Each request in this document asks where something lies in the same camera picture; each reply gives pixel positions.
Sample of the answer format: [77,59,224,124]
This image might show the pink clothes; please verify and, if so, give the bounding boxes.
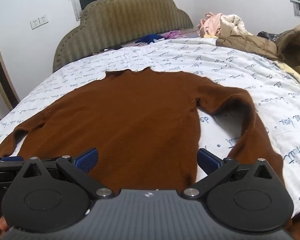
[197,12,226,37]

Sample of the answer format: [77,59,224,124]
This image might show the gold standing air conditioner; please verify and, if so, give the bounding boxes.
[0,39,21,121]

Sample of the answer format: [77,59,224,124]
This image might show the brown knit sweater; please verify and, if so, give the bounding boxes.
[0,69,284,188]

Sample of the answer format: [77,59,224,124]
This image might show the yellow blanket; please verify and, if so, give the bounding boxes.
[277,60,300,91]

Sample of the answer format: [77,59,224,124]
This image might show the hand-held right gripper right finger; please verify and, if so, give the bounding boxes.
[182,148,282,199]

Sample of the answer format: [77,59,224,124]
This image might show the blue cloth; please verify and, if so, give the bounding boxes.
[136,34,166,44]

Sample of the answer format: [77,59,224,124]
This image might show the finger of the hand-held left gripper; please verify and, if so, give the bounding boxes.
[0,156,24,171]

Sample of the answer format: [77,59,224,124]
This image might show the purple cloth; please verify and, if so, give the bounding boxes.
[164,30,188,40]

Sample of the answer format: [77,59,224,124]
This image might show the cream fleece cloth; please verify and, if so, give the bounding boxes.
[216,14,254,39]

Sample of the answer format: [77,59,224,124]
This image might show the white printed bed sheet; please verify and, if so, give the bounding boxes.
[0,36,300,240]

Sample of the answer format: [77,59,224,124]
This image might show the black cloth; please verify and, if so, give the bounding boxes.
[257,31,284,43]

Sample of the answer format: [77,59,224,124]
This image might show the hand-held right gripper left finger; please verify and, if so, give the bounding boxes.
[15,148,115,199]

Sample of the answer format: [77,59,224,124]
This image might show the person's left hand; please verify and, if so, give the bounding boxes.
[0,216,14,233]

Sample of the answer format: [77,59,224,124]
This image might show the khaki padded jacket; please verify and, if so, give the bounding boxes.
[216,24,300,77]

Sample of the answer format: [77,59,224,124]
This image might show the olive striped padded headboard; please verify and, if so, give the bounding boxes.
[52,0,193,73]

